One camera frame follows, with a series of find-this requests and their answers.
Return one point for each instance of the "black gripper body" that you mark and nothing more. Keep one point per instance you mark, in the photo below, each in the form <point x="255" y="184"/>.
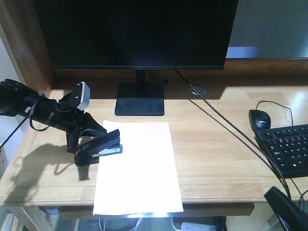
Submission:
<point x="75" y="122"/>

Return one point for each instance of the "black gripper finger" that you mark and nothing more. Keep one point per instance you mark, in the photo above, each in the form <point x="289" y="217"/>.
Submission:
<point x="290" y="216"/>
<point x="90" y="128"/>

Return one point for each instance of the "black stapler with orange stripe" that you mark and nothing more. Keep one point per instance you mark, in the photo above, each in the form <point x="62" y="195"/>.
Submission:
<point x="89" y="152"/>

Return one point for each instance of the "white paper sheet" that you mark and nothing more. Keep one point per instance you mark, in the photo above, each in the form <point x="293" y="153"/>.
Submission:
<point x="141" y="179"/>

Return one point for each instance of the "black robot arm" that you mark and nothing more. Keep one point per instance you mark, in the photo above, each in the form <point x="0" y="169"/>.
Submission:
<point x="18" y="99"/>

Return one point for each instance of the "black keyboard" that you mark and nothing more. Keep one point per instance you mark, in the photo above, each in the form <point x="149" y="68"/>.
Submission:
<point x="287" y="147"/>

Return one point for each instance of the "black computer monitor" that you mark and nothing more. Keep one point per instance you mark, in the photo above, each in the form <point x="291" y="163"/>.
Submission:
<point x="140" y="35"/>

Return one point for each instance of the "black computer mouse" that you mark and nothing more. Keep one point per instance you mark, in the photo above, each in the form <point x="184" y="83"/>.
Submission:
<point x="259" y="120"/>

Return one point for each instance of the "white power strip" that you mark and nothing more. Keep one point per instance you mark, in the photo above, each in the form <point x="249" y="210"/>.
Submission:
<point x="187" y="226"/>

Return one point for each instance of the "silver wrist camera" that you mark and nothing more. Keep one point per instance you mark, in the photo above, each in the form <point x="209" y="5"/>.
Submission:
<point x="78" y="98"/>

